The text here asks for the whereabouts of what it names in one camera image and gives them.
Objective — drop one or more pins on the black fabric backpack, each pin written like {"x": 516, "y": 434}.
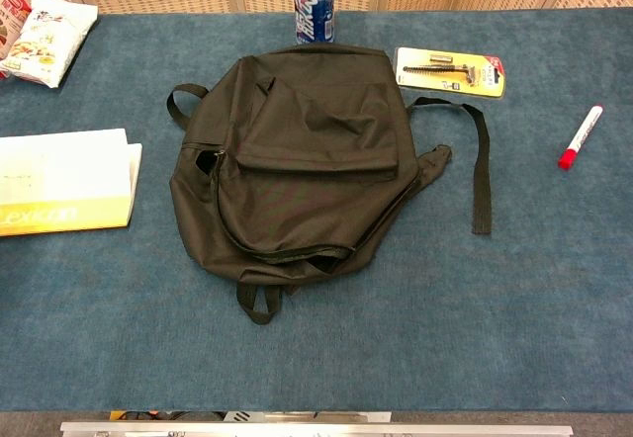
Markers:
{"x": 306, "y": 200}

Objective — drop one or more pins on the white yellow Lexicon book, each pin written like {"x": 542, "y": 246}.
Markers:
{"x": 64, "y": 175}

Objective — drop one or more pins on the blue felt table cover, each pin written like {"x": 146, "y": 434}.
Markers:
{"x": 316, "y": 363}

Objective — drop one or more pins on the yellow packaged tool set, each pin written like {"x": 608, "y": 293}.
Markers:
{"x": 447, "y": 83}

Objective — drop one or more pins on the blue drink bottle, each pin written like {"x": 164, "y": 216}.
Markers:
{"x": 313, "y": 12}

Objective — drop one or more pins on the grey metal plate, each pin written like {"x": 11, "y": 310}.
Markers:
{"x": 306, "y": 416}

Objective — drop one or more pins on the white marker with red cap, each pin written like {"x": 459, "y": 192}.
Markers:
{"x": 581, "y": 135}

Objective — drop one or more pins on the white snack bag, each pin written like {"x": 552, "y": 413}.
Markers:
{"x": 47, "y": 41}

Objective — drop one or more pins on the red snack bag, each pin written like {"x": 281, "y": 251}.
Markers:
{"x": 10, "y": 12}

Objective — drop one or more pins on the aluminium profile rail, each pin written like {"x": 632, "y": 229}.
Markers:
{"x": 316, "y": 429}

